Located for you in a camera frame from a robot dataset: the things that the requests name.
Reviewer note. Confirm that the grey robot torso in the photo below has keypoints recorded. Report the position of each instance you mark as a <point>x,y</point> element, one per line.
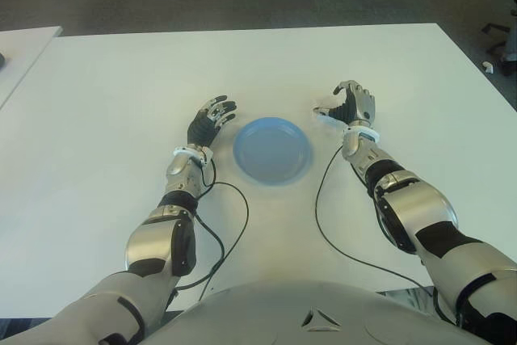
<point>282,316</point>

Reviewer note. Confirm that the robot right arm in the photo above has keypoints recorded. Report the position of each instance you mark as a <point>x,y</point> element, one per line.
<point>420,207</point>

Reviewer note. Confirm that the blue plastic plate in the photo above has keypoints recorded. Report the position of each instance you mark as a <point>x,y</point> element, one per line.
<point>272,151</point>

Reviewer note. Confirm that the white side table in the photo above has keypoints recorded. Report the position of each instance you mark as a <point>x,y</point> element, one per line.
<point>24,54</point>

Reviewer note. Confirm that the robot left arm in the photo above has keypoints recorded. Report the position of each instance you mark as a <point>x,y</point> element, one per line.
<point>153,240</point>

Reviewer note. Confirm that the black office chair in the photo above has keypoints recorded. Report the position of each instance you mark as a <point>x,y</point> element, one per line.
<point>494,34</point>

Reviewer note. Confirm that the small white floor object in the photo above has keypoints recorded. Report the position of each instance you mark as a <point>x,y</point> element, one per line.
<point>487,67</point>

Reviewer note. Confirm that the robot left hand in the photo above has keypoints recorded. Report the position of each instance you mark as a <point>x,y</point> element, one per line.
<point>204,127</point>

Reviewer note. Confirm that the white charger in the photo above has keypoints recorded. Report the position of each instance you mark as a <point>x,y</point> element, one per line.
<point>329,121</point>

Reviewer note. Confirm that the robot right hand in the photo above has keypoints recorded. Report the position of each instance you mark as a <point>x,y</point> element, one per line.
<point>357,106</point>

